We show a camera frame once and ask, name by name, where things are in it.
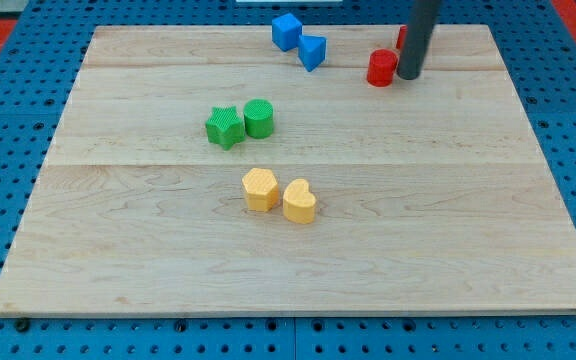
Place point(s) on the yellow heart block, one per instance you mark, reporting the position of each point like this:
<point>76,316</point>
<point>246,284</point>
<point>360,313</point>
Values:
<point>299,203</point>

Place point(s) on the yellow hexagon block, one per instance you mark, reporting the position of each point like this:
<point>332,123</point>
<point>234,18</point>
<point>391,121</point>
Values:
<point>261,189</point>

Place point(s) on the green cylinder block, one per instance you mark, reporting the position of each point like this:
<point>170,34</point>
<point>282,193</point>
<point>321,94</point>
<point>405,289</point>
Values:
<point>259,118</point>

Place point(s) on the green star block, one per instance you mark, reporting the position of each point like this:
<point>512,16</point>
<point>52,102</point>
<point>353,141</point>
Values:
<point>224,127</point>

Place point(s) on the light wooden board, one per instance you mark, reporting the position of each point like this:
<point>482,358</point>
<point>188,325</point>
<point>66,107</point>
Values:
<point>433,196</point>

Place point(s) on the blue triangular prism block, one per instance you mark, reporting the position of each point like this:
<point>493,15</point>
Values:
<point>311,51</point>

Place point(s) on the red cylinder block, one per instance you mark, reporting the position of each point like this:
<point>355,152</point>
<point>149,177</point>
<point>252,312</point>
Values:
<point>381,68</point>

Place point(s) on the blue cube block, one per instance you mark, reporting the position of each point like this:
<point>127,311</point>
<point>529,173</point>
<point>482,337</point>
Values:
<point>286,30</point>

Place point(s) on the red block behind stylus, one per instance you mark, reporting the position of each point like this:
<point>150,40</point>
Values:
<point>401,37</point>

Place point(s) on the dark grey cylindrical robot stylus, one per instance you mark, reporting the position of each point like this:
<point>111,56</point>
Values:
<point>423,17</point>

